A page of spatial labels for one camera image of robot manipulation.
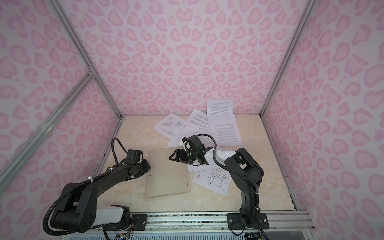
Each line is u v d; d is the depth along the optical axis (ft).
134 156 2.36
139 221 2.43
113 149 2.31
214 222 2.46
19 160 1.75
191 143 2.43
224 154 1.95
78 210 1.38
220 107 3.86
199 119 3.85
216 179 2.89
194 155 2.55
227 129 3.63
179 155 2.62
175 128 3.69
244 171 1.62
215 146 2.31
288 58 2.82
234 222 2.41
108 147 3.50
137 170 2.51
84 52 2.76
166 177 2.91
